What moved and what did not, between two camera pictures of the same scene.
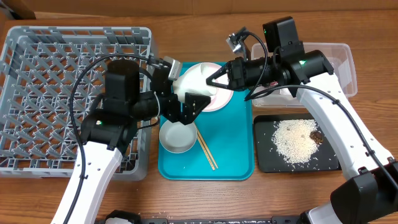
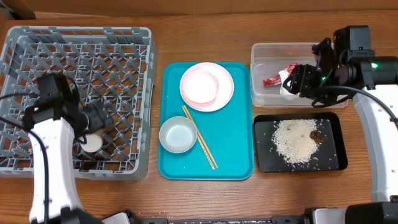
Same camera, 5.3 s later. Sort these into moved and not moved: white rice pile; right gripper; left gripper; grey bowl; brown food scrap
Moved: left gripper; right gripper
Not moved: brown food scrap; white rice pile; grey bowl
